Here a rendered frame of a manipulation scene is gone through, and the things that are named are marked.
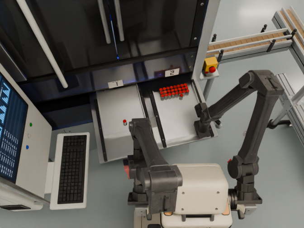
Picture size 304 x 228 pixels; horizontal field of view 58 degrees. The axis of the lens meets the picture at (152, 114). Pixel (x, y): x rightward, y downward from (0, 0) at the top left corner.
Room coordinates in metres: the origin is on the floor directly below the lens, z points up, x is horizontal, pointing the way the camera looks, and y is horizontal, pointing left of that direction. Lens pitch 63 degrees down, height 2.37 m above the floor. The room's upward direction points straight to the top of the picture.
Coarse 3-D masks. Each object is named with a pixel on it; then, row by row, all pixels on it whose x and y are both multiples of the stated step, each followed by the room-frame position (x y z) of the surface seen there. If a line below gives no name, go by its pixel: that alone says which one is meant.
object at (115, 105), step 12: (132, 84) 0.96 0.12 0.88; (108, 96) 0.87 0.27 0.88; (120, 96) 0.87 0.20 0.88; (132, 96) 0.87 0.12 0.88; (108, 108) 0.79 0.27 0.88; (120, 108) 0.79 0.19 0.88; (132, 108) 0.79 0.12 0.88; (108, 120) 0.71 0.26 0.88; (120, 120) 0.71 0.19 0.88; (108, 132) 0.63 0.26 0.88; (120, 132) 0.62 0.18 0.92
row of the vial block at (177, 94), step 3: (180, 90) 0.89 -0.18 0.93; (183, 90) 0.89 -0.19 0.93; (186, 90) 0.88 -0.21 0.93; (168, 93) 0.87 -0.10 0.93; (174, 93) 0.87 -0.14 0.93; (177, 93) 0.87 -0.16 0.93; (180, 93) 0.87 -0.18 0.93; (183, 93) 0.87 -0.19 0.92; (186, 93) 0.88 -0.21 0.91; (162, 96) 0.84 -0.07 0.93; (165, 96) 0.85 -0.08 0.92; (168, 96) 0.85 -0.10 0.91; (171, 96) 0.86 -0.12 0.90; (174, 96) 0.86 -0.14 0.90; (177, 96) 0.86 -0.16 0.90; (162, 99) 0.84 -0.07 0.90; (165, 99) 0.85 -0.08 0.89
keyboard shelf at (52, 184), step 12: (60, 144) 0.59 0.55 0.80; (60, 156) 0.51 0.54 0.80; (48, 168) 0.44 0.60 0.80; (60, 168) 0.44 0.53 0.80; (48, 180) 0.37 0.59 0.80; (48, 192) 0.30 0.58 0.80; (84, 192) 0.30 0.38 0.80; (60, 204) 0.24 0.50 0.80; (72, 204) 0.24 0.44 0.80; (84, 204) 0.24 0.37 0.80
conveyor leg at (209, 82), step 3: (213, 78) 1.19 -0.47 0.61; (207, 81) 1.20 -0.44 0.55; (210, 81) 1.18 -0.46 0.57; (213, 81) 1.20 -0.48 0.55; (207, 84) 1.19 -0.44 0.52; (210, 84) 1.18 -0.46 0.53; (207, 87) 1.19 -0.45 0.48; (210, 87) 1.19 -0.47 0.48; (204, 90) 1.20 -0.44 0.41; (207, 90) 1.18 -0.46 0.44; (204, 93) 1.19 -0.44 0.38; (207, 93) 1.18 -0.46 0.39; (204, 96) 1.19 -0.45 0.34; (207, 96) 1.19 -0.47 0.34; (204, 99) 1.18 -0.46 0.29
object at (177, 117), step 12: (192, 84) 0.94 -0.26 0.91; (156, 96) 0.87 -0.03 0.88; (192, 96) 0.87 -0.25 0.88; (168, 108) 0.79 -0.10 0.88; (180, 108) 0.79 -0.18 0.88; (192, 108) 0.79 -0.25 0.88; (168, 120) 0.71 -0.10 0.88; (180, 120) 0.70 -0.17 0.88; (192, 120) 0.70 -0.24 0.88; (168, 132) 0.63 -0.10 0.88; (180, 132) 0.63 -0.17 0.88; (192, 132) 0.63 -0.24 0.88
